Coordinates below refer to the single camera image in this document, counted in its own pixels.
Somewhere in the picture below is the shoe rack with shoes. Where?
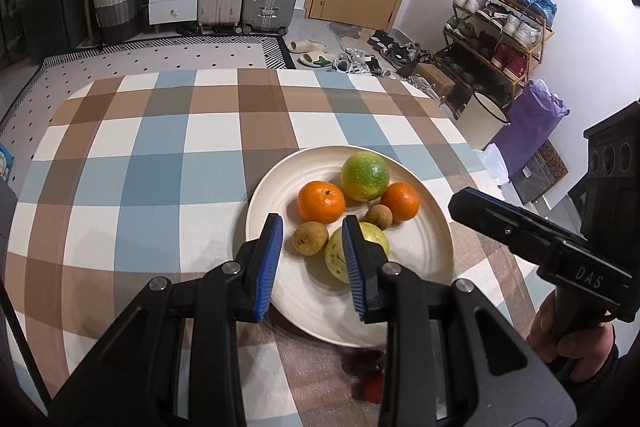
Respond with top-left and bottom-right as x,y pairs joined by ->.
447,0 -> 543,80

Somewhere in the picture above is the pile of shoes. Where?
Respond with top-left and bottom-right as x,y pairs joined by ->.
327,29 -> 453,104

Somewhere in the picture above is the cream round plate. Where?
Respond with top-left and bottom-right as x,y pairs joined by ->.
245,146 -> 455,349

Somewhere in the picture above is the woven basket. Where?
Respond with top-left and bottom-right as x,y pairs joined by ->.
91,0 -> 140,44

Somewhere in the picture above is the purple bag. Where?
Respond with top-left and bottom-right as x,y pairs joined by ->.
492,79 -> 571,160

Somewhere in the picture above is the green guava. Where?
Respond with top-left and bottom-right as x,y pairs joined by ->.
341,151 -> 390,202

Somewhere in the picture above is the brown longan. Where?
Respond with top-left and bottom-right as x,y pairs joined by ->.
292,221 -> 330,256
365,204 -> 394,231

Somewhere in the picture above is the wooden shoe rack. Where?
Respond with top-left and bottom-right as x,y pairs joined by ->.
442,0 -> 555,108

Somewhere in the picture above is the grey fluffy mat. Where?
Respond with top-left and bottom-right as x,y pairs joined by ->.
327,22 -> 364,54

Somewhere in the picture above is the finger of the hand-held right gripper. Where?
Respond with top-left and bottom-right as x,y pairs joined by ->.
448,187 -> 596,268

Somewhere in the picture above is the orange tangerine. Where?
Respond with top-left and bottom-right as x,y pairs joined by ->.
298,181 -> 347,225
380,182 -> 421,223

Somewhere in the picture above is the cream waste bin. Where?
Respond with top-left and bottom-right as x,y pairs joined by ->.
457,91 -> 511,150

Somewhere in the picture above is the white plastic bag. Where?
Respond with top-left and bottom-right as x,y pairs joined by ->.
481,142 -> 512,184

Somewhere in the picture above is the cardboard box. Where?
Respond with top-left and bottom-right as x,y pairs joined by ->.
415,63 -> 457,96

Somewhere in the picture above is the black and white patterned rug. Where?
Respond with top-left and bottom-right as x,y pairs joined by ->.
0,34 -> 297,158

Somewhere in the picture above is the checked tablecloth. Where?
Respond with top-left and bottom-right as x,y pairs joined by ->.
0,68 -> 556,427

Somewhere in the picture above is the cream slipper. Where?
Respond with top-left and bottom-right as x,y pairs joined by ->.
286,39 -> 327,54
297,52 -> 334,69

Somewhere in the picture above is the yellow-green guava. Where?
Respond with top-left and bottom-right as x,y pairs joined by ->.
325,222 -> 390,284

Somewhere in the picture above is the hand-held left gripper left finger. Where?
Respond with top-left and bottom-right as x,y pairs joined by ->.
47,213 -> 284,427

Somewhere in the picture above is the blue book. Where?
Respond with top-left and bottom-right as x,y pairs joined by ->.
0,142 -> 16,181

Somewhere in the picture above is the red tomato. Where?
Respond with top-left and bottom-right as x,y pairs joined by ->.
350,377 -> 386,404

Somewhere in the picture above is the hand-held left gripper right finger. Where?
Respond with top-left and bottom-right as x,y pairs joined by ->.
341,214 -> 578,427

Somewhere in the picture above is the person's right hand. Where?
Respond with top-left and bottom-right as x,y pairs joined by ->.
529,292 -> 616,372

